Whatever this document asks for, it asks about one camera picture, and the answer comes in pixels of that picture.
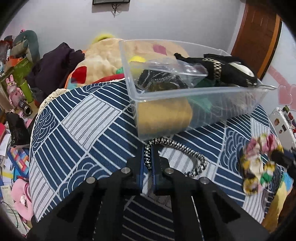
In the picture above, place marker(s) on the green bottle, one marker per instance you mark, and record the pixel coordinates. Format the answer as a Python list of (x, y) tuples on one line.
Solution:
[(26, 91)]

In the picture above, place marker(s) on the yellow plush cushion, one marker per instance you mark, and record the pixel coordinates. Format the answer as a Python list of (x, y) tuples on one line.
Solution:
[(102, 37)]

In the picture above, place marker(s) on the clear plastic storage box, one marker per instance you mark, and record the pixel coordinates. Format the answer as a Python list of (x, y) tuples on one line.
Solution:
[(165, 78)]

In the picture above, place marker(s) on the pink plush toy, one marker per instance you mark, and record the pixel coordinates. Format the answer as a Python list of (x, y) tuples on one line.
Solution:
[(20, 193)]

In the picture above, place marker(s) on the brown wooden door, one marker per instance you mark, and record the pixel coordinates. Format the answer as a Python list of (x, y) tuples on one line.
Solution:
[(258, 36)]

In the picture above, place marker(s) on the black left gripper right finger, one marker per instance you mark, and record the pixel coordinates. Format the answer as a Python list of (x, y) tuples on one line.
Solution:
[(201, 210)]

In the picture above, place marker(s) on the red box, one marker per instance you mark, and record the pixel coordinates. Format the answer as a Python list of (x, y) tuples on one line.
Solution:
[(2, 131)]

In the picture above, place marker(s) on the grey-green plush toy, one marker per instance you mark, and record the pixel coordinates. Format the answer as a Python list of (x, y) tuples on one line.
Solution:
[(26, 44)]

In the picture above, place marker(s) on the small black wall monitor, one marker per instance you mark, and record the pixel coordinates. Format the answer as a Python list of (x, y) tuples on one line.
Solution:
[(94, 2)]

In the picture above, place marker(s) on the cream colourful patch blanket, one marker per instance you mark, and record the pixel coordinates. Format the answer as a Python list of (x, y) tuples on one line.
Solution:
[(103, 58)]

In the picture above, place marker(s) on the yellow-haired felt doll head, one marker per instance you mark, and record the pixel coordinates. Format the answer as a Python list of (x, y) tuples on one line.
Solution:
[(136, 65)]

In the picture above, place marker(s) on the black plastic bag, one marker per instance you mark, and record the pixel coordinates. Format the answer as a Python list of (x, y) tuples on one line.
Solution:
[(20, 137)]

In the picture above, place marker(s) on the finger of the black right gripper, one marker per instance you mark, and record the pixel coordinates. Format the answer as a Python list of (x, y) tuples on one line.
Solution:
[(285, 159)]

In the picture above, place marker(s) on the dark purple clothing pile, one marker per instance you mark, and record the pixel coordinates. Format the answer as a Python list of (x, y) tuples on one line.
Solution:
[(51, 72)]

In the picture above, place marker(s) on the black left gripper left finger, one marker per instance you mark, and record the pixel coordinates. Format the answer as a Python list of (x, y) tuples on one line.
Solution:
[(94, 210)]

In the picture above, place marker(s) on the green knitted sock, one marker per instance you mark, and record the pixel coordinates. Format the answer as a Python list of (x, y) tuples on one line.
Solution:
[(203, 102)]

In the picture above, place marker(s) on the white appliance with stickers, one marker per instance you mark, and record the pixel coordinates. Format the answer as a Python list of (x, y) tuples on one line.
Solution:
[(283, 128)]

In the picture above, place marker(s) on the blue white patterned cloth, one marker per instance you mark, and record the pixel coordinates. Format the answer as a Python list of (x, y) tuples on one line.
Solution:
[(91, 131)]

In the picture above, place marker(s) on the black white fabric item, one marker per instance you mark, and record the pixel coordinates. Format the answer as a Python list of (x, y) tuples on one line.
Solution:
[(226, 69)]

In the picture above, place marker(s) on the yellow sponge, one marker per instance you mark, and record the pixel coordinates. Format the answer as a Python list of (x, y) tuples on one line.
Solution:
[(162, 117)]

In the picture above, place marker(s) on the pink rabbit figure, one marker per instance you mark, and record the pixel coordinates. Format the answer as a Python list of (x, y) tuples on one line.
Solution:
[(15, 93)]

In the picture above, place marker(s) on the floral fabric scrunchie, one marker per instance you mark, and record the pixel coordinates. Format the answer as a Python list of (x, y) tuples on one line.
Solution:
[(256, 164)]

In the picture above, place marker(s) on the green cardboard box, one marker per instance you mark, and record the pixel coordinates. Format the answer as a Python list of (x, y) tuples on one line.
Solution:
[(19, 71)]

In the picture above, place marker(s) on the black flashlight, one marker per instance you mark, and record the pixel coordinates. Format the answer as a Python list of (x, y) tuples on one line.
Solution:
[(27, 110)]

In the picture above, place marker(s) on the colourful striped pencil case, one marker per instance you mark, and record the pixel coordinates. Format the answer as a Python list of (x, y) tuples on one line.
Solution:
[(19, 157)]

